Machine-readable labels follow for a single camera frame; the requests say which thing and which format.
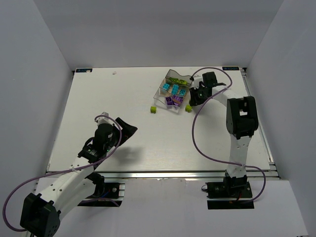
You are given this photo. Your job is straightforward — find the right corner blue label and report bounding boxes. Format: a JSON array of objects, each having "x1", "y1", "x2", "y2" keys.
[{"x1": 222, "y1": 66, "x2": 239, "y2": 71}]

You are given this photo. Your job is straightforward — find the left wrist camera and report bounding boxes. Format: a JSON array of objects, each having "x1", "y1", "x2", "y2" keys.
[{"x1": 94, "y1": 112, "x2": 111, "y2": 126}]

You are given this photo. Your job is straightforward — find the round teal lego piece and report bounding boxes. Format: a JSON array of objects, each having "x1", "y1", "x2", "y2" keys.
[{"x1": 162, "y1": 83, "x2": 170, "y2": 91}]

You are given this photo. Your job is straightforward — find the clear plastic container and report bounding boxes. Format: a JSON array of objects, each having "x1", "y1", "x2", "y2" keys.
[{"x1": 154, "y1": 88, "x2": 184, "y2": 113}]

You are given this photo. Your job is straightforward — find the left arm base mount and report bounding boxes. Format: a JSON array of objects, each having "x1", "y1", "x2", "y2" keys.
[{"x1": 78, "y1": 172, "x2": 124, "y2": 207}]

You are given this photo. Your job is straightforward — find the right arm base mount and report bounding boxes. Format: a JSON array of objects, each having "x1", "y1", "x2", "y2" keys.
[{"x1": 201, "y1": 182, "x2": 254, "y2": 210}]

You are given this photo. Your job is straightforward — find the green small lego brick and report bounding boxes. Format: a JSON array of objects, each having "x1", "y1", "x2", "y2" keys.
[{"x1": 150, "y1": 106, "x2": 157, "y2": 114}]

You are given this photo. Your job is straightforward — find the small teal lego brick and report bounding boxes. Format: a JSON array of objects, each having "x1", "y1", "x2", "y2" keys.
[{"x1": 179, "y1": 89, "x2": 186, "y2": 96}]

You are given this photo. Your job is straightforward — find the purple curved lego piece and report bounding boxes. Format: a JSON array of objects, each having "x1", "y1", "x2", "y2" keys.
[{"x1": 165, "y1": 96, "x2": 173, "y2": 107}]

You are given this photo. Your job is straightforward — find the green 2x4 lego brick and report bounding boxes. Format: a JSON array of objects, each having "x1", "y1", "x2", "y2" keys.
[{"x1": 168, "y1": 78, "x2": 179, "y2": 83}]

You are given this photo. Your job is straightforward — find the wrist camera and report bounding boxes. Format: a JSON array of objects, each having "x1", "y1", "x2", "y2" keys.
[
  {"x1": 190, "y1": 76, "x2": 203, "y2": 88},
  {"x1": 94, "y1": 112, "x2": 111, "y2": 126}
]

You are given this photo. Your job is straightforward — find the green stacked lego piece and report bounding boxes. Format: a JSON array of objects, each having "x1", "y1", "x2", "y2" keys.
[{"x1": 185, "y1": 99, "x2": 192, "y2": 113}]

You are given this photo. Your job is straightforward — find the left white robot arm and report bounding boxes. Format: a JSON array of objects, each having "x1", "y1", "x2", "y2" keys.
[{"x1": 20, "y1": 114, "x2": 137, "y2": 237}]

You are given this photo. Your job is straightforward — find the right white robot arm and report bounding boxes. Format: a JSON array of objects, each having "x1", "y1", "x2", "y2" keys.
[{"x1": 189, "y1": 72, "x2": 259, "y2": 187}]

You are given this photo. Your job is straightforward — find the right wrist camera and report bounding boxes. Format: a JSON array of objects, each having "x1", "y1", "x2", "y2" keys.
[{"x1": 190, "y1": 76, "x2": 203, "y2": 88}]

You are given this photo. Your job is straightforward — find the corner blue label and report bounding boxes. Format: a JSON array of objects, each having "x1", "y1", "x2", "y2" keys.
[
  {"x1": 222, "y1": 66, "x2": 239, "y2": 71},
  {"x1": 75, "y1": 68, "x2": 92, "y2": 73}
]

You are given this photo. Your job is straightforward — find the left corner blue label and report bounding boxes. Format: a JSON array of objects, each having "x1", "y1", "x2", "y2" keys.
[{"x1": 75, "y1": 68, "x2": 92, "y2": 73}]

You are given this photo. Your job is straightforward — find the purple 2x4 lego plate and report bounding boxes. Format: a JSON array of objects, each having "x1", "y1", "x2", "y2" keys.
[{"x1": 172, "y1": 95, "x2": 183, "y2": 104}]

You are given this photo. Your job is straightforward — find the green sloped lego piece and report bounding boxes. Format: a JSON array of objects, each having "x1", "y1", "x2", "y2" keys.
[{"x1": 179, "y1": 79, "x2": 187, "y2": 85}]

